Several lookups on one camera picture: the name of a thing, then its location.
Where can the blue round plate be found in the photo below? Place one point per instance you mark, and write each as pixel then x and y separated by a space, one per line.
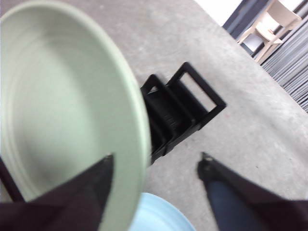
pixel 158 214

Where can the black plate rack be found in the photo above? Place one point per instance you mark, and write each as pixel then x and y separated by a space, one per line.
pixel 168 113

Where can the green round plate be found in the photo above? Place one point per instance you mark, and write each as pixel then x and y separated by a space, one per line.
pixel 60 96

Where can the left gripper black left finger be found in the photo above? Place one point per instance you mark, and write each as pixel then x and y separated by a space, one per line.
pixel 72 204

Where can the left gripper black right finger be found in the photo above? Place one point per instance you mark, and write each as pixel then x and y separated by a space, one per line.
pixel 240 204

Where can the grey corrugated panel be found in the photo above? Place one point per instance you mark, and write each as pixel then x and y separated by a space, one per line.
pixel 293 72

